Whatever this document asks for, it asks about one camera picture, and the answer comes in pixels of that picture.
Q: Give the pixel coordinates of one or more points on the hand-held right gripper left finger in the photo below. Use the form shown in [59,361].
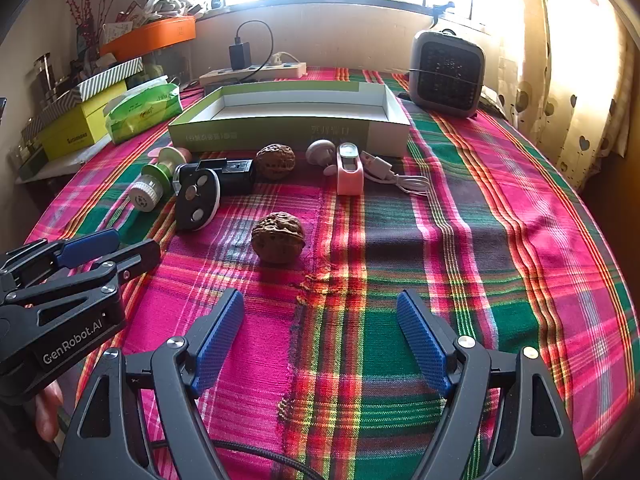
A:
[220,340]

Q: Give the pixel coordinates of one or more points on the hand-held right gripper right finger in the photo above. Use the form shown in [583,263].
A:
[420,340]

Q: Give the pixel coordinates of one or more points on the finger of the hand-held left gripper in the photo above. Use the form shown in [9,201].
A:
[87,247]
[135,257]

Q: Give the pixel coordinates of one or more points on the small white ribbed jar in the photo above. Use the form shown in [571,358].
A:
[145,195]

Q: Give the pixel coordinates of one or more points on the black key fob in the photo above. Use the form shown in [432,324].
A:
[197,200]

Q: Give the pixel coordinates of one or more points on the green and white spool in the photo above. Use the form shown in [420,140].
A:
[162,170]

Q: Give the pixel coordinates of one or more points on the brown walnut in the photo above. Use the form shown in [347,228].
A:
[276,161]
[277,237]

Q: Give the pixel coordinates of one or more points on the black rectangular lighter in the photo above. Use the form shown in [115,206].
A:
[235,175]

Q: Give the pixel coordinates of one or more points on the pink nail clipper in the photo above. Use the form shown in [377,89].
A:
[349,175]

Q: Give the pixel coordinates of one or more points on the green white cardboard box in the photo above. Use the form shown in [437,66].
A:
[300,132]

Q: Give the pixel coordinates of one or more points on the white ball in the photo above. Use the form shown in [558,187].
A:
[320,152]

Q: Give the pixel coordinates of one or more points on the person's left hand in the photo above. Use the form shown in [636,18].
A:
[48,410]

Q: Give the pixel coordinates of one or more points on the white paper pile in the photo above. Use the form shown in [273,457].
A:
[55,165]

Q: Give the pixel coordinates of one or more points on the yellow box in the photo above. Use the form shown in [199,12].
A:
[75,130]

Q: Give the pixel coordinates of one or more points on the grey zigzag patterned box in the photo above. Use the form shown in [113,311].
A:
[45,120]

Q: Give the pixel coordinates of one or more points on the green tissue pack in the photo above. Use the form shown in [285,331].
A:
[142,110]

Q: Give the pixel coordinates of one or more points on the metal canister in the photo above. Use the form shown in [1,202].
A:
[47,77]

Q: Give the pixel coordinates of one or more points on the clear storage box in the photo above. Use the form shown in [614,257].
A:
[170,62]

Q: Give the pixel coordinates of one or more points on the white power strip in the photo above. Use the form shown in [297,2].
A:
[250,74]

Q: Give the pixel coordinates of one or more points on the orange box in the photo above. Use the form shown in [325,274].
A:
[150,37]

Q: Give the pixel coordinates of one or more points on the red berry branches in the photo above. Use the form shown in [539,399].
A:
[85,25]

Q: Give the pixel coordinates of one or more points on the black charger adapter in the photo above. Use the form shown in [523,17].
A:
[240,55]

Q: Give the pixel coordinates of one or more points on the white plug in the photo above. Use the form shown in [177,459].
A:
[282,59]

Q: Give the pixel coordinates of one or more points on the grey space heater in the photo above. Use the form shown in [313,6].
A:
[445,72]

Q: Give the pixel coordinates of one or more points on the small black sill object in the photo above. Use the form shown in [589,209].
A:
[217,1]

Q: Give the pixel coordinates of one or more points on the heart patterned curtain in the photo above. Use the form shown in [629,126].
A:
[565,60]

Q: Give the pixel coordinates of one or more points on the black window latch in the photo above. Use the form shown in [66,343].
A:
[442,10]

